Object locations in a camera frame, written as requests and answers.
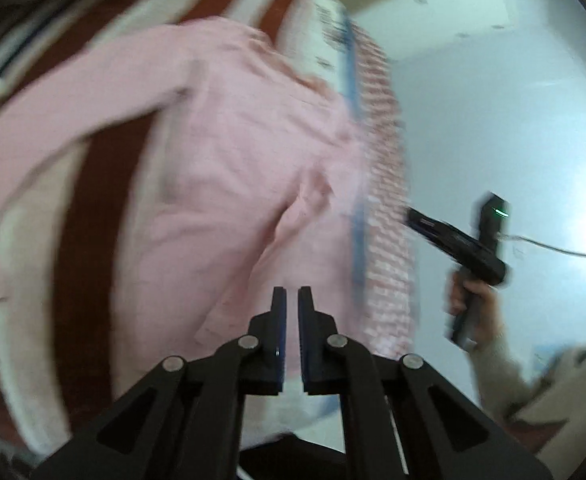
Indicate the person's right forearm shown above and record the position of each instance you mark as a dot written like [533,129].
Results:
[503,380]

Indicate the pink long-sleeved shirt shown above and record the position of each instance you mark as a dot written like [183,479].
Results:
[183,175]

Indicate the person's right hand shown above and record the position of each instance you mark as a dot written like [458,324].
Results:
[478,310]

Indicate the red and white patterned mattress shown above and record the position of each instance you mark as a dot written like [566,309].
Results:
[373,185]

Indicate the brown and white striped blanket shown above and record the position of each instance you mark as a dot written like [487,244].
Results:
[98,220]

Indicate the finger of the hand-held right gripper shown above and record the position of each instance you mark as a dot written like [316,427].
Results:
[430,227]

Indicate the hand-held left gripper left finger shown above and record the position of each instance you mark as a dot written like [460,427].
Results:
[279,330]

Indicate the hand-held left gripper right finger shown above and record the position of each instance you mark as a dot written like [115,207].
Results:
[305,332]

